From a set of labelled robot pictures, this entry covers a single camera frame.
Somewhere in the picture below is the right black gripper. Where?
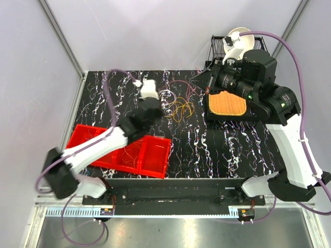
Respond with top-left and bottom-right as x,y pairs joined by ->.
189,56 -> 257,101

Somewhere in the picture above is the white pink cable coil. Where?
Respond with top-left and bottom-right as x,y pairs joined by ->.
157,68 -> 205,109

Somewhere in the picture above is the yellow cable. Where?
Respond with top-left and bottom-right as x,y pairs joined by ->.
164,97 -> 194,122

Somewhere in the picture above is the red divided plastic bin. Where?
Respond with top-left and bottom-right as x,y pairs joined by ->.
65,123 -> 172,180

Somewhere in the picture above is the orange cable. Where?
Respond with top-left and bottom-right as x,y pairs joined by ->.
121,143 -> 143,168

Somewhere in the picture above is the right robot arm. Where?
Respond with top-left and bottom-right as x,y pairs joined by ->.
193,50 -> 330,205

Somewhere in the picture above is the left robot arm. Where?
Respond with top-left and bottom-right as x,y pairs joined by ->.
42,97 -> 163,205

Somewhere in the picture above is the orange woven mat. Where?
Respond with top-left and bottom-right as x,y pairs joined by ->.
208,91 -> 247,116

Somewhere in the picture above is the white bowl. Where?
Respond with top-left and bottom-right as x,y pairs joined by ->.
223,27 -> 254,58

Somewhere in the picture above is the black square tray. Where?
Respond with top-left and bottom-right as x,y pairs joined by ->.
204,93 -> 261,122

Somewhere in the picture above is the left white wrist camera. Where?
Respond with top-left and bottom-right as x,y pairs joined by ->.
133,80 -> 159,100

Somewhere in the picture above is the black wire dish rack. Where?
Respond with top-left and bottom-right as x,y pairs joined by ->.
201,36 -> 268,72

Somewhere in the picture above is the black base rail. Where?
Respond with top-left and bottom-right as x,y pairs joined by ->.
82,178 -> 265,206

